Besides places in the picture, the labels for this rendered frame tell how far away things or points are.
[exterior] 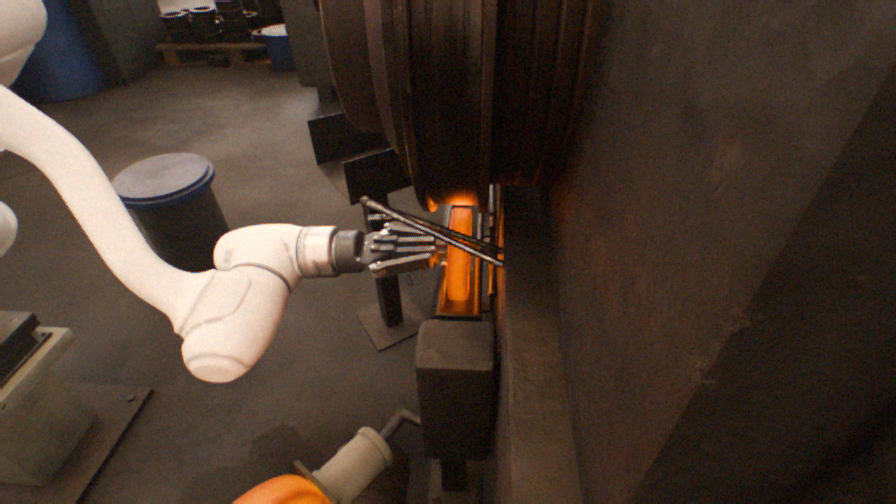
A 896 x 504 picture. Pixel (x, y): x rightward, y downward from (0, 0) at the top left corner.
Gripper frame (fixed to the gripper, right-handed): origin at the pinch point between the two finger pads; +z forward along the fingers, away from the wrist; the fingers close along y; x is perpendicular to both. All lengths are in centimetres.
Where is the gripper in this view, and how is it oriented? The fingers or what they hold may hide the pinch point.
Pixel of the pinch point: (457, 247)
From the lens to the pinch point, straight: 76.9
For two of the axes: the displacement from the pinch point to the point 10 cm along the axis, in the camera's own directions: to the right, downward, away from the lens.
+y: -0.5, 6.5, -7.6
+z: 10.0, -0.3, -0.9
